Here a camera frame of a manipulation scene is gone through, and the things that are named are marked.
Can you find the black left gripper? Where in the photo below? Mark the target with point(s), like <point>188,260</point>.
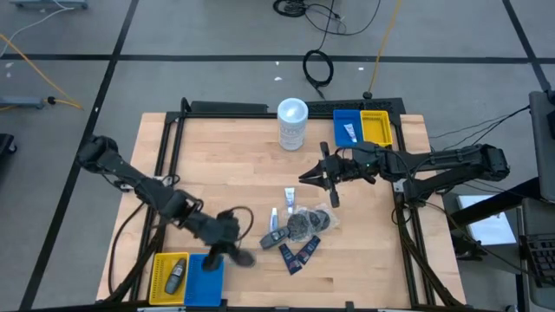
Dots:
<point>219,229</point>

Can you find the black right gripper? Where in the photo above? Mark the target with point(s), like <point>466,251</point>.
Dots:
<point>344,167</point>

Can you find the white purple travel tube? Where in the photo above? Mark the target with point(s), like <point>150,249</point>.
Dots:
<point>289,197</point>

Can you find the dark blue DSC sachet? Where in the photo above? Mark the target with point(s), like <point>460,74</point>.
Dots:
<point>308,250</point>
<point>289,259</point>

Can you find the white blue travel tube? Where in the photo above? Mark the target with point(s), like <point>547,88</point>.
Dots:
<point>273,219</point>

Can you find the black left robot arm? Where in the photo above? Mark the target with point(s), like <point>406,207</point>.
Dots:
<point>143,186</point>

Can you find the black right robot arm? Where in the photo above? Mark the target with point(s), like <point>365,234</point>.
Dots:
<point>455,162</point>

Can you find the blue plastic basket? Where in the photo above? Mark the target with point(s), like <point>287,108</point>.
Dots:
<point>201,288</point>
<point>339,119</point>

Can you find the white wipes canister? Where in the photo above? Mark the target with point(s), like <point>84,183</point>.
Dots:
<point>293,130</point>

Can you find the yellow plastic basket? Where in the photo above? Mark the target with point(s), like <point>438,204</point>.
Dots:
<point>157,277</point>
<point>376,128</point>

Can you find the white sheet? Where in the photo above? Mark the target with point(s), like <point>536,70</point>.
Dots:
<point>485,225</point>

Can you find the black diagonal support bar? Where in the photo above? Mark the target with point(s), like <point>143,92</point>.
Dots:
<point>511,197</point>

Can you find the grey equipment cart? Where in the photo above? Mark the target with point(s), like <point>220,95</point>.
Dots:
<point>544,143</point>

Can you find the black keyboard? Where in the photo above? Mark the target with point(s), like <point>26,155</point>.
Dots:
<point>542,260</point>

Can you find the black caster base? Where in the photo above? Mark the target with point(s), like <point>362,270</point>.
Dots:
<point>6,145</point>

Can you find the grey floor base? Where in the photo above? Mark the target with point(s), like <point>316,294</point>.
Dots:
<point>21,102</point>
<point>47,3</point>

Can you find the black aluminium table frame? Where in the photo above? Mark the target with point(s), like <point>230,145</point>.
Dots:
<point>172,117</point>

